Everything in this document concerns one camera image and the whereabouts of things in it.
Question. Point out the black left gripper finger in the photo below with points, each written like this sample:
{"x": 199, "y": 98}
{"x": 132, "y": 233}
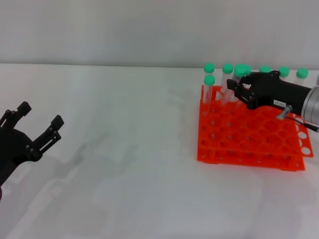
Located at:
{"x": 57, "y": 122}
{"x": 25, "y": 108}

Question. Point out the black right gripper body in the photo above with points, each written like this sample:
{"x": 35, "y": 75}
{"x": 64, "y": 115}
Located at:
{"x": 274, "y": 92}

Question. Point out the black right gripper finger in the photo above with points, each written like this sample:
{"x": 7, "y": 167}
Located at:
{"x": 236, "y": 87}
{"x": 248, "y": 78}

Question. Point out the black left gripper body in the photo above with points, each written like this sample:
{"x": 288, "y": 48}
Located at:
{"x": 10, "y": 149}

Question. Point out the green-capped clear test tube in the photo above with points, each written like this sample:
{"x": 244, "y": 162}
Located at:
{"x": 209, "y": 79}
{"x": 209, "y": 67}
{"x": 284, "y": 71}
{"x": 227, "y": 68}
{"x": 302, "y": 73}
{"x": 249, "y": 69}
{"x": 240, "y": 71}
{"x": 265, "y": 68}

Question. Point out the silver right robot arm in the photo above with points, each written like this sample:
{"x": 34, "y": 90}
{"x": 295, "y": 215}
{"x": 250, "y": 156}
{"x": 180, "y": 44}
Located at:
{"x": 312, "y": 107}

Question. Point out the orange plastic test tube rack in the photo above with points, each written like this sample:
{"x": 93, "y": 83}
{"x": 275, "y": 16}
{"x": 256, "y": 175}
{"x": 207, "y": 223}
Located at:
{"x": 249, "y": 134}

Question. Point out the silver right wrist stud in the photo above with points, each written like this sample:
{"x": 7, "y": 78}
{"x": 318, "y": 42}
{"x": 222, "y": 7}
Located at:
{"x": 286, "y": 110}

